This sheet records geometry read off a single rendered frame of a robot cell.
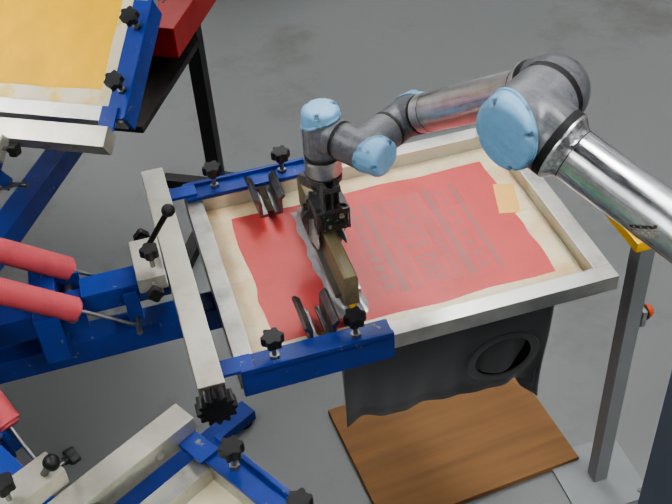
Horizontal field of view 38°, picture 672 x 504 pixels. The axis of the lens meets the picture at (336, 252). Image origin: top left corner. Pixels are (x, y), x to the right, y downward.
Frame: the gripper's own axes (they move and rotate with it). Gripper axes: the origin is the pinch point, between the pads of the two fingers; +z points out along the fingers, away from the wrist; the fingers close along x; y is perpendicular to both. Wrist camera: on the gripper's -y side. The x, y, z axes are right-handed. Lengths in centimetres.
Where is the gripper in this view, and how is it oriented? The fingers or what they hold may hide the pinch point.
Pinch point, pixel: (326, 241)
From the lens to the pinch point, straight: 209.7
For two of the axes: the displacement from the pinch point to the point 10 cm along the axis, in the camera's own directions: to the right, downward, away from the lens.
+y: 2.9, 6.3, -7.2
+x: 9.6, -2.3, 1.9
